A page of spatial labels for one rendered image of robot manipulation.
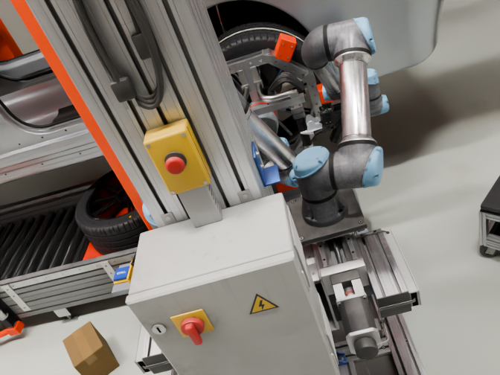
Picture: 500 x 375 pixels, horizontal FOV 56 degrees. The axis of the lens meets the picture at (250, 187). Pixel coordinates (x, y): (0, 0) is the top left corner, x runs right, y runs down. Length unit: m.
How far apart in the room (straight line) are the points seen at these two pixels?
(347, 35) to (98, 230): 1.67
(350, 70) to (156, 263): 0.85
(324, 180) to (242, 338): 0.58
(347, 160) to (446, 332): 1.06
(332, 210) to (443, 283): 1.00
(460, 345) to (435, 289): 0.30
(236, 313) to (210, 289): 0.09
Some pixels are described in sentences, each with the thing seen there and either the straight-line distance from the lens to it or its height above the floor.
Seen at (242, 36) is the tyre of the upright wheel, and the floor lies 1.18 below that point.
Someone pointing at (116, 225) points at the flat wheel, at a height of 0.50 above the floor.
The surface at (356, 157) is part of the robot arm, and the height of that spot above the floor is 1.04.
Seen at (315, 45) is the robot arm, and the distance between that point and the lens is 1.56.
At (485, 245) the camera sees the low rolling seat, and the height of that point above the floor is 0.10.
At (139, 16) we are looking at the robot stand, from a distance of 0.83.
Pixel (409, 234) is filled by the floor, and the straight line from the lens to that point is 2.60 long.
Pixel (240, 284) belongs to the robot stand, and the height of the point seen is 1.20.
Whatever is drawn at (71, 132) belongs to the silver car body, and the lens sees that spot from 2.70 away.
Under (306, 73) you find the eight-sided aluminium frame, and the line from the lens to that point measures 2.10.
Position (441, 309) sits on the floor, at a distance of 2.28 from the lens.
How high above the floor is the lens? 1.84
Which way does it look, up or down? 35 degrees down
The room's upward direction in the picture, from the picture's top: 22 degrees counter-clockwise
